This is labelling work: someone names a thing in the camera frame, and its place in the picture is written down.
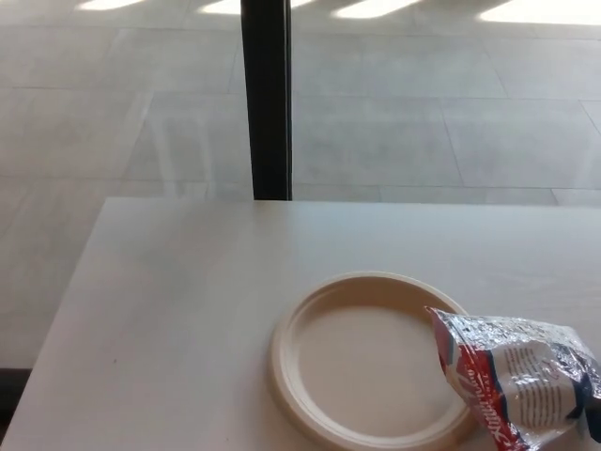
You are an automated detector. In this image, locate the white round disposable plate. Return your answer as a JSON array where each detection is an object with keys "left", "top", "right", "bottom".
[{"left": 270, "top": 271, "right": 476, "bottom": 451}]

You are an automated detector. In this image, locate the black vertical window post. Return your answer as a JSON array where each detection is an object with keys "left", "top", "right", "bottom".
[{"left": 239, "top": 0, "right": 295, "bottom": 202}]

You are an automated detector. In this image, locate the red white sunflower seed bag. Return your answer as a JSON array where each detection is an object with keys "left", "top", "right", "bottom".
[{"left": 424, "top": 304, "right": 601, "bottom": 451}]

